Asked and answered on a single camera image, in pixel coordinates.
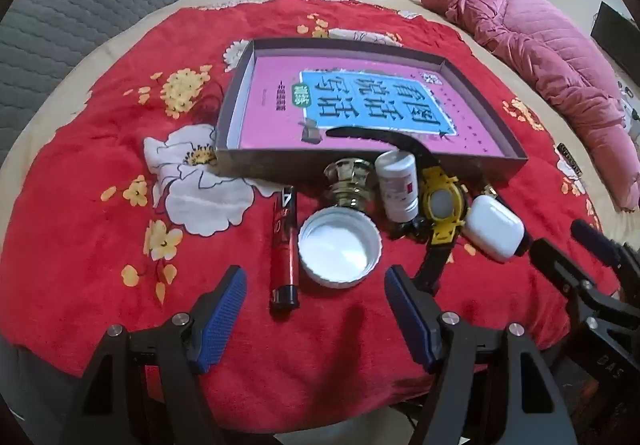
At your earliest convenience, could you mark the brass door knob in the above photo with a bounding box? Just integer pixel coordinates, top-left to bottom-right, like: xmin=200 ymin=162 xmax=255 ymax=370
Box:
xmin=322 ymin=159 xmax=378 ymax=213

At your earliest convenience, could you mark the white pill bottle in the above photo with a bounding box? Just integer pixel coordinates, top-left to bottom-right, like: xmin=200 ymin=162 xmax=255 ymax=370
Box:
xmin=375 ymin=150 xmax=420 ymax=223

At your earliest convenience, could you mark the grey quilted headboard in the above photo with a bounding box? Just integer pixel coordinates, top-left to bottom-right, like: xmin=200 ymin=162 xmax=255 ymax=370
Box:
xmin=0 ymin=0 xmax=221 ymax=166

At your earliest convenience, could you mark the black television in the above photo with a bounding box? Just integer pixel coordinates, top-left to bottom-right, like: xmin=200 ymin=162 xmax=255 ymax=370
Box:
xmin=591 ymin=1 xmax=636 ymax=76

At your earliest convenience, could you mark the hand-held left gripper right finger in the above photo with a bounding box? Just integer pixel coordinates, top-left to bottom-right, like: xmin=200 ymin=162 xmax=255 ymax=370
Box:
xmin=384 ymin=265 xmax=573 ymax=445

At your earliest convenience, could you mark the pink book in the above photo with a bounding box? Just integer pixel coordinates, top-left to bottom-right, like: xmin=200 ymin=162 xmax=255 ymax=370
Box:
xmin=239 ymin=56 xmax=506 ymax=157

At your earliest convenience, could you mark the yellow black wristwatch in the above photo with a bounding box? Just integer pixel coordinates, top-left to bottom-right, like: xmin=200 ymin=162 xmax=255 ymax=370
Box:
xmin=325 ymin=125 xmax=473 ymax=293

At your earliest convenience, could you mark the pink quilt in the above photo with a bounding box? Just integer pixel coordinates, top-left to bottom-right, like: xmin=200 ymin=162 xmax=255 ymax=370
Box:
xmin=416 ymin=0 xmax=640 ymax=212

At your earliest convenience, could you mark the white plastic lid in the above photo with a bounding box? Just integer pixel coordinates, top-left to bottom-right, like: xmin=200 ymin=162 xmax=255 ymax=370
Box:
xmin=298 ymin=208 xmax=383 ymax=289

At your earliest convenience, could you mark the red black tube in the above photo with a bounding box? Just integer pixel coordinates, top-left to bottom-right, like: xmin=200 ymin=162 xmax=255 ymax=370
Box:
xmin=269 ymin=186 xmax=301 ymax=311

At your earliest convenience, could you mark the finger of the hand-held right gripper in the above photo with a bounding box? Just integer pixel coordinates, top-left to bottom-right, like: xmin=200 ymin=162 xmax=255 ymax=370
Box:
xmin=571 ymin=219 xmax=640 ymax=276
xmin=530 ymin=237 xmax=640 ymax=331

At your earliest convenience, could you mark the red floral blanket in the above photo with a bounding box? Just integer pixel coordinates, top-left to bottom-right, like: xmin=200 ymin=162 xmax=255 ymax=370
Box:
xmin=0 ymin=0 xmax=621 ymax=433

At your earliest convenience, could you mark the grey cardboard box tray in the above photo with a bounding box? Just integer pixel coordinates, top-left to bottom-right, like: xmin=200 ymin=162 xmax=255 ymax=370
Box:
xmin=214 ymin=38 xmax=529 ymax=186

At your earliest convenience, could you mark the white earbuds case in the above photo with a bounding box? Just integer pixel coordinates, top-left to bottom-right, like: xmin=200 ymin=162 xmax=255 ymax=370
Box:
xmin=464 ymin=195 xmax=525 ymax=260

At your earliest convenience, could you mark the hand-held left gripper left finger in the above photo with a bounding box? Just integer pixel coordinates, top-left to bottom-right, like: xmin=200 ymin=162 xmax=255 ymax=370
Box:
xmin=60 ymin=265 xmax=248 ymax=445

